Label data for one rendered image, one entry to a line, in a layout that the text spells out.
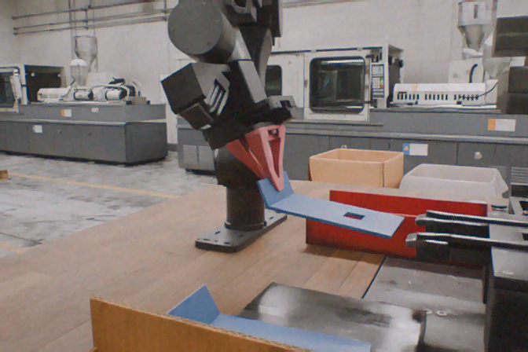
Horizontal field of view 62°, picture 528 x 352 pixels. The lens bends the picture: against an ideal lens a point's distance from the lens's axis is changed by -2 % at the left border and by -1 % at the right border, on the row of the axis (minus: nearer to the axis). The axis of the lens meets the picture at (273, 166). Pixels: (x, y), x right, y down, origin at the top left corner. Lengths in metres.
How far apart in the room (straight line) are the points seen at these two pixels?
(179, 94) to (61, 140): 7.91
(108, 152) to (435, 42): 5.25
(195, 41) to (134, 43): 9.34
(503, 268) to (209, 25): 0.34
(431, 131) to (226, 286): 4.53
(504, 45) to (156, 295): 0.42
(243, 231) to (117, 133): 6.63
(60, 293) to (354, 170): 2.32
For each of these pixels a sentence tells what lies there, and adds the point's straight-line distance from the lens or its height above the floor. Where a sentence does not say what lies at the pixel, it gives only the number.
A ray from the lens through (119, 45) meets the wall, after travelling 10.11.
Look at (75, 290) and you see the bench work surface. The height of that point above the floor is 0.90.
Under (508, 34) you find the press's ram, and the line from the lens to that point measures 0.42.
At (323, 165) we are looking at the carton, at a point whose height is 0.68.
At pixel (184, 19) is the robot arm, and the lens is 0.46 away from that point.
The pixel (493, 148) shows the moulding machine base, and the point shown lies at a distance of 4.93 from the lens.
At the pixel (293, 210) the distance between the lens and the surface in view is 0.48.
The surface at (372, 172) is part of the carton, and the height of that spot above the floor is 0.66.
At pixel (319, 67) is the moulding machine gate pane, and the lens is 5.29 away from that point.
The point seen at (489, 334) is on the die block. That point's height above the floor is 0.94.
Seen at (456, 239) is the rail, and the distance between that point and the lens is 0.44.
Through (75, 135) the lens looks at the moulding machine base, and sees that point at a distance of 8.05.
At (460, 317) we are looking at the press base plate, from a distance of 0.50.
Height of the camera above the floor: 1.12
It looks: 9 degrees down
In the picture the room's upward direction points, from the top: straight up
